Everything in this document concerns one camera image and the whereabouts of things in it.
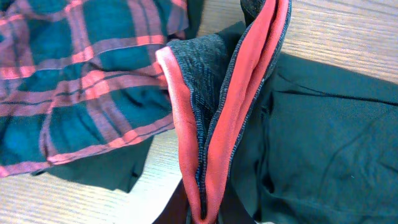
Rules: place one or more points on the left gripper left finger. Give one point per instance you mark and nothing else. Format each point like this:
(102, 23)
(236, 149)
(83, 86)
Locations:
(177, 209)

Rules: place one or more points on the black leggings with red waistband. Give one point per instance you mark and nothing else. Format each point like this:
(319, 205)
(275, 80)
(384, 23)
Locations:
(299, 141)

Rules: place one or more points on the red navy plaid garment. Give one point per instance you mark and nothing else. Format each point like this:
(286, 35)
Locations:
(80, 78)

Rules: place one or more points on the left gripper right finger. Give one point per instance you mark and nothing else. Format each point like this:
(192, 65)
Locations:
(232, 210)

